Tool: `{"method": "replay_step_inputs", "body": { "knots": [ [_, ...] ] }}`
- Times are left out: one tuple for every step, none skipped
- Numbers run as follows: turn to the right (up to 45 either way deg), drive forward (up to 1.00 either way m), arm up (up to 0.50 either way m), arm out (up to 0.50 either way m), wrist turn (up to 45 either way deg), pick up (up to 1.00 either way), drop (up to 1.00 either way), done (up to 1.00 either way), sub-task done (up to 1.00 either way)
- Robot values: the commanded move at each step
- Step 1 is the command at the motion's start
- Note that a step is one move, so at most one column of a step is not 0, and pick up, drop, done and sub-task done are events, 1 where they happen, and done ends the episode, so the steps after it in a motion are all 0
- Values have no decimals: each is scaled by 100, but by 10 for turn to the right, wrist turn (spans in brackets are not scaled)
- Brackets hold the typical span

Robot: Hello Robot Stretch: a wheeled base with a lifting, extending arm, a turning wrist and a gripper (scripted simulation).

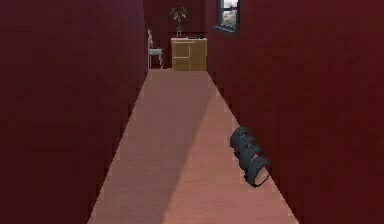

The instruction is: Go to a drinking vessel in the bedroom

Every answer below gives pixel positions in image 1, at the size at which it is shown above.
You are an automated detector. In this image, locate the white chair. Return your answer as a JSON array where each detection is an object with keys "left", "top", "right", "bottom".
[{"left": 147, "top": 28, "right": 165, "bottom": 70}]

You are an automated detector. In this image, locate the green house plant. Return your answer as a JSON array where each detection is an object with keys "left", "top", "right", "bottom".
[{"left": 169, "top": 5, "right": 189, "bottom": 38}]

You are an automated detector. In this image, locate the light wooden cabinet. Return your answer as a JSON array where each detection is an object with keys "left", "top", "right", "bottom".
[{"left": 170, "top": 37, "right": 208, "bottom": 72}]

